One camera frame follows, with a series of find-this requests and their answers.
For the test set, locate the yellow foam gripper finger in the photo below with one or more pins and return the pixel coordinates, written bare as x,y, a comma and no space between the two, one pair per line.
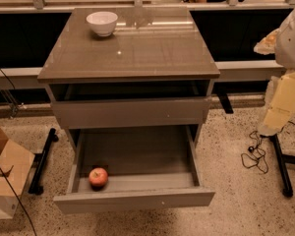
279,104

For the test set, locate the red apple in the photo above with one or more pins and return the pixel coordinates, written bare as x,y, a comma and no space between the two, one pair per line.
98,177

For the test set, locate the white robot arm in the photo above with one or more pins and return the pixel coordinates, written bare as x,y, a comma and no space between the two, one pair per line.
281,43

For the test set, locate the grey drawer cabinet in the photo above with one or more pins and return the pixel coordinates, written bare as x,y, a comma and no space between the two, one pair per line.
153,53

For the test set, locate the open grey middle drawer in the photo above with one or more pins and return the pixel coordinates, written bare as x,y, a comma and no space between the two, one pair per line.
148,168

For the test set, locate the grey top drawer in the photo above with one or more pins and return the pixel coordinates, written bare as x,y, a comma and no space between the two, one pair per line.
131,112

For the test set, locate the black right stand foot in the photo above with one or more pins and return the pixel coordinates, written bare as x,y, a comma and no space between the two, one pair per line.
283,160

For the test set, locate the black stand foot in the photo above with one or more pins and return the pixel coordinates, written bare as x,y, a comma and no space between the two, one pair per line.
283,160
40,160

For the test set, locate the white ceramic bowl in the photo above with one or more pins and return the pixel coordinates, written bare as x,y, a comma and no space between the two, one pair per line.
102,23

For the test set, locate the black left stand foot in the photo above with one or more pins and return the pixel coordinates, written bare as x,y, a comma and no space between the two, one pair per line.
40,160

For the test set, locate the cardboard box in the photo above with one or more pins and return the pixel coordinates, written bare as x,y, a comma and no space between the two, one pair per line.
15,165

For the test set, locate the grey window rail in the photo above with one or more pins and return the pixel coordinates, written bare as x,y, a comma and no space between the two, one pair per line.
230,71

